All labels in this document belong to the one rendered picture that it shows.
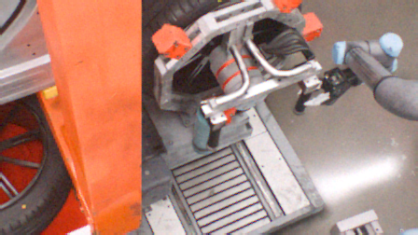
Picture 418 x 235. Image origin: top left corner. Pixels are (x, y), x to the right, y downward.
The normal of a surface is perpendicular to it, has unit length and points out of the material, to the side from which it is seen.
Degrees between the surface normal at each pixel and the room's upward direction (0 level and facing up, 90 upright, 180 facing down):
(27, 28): 90
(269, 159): 0
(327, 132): 0
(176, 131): 0
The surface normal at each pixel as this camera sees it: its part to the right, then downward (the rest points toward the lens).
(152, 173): 0.06, -0.50
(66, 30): 0.43, 0.80
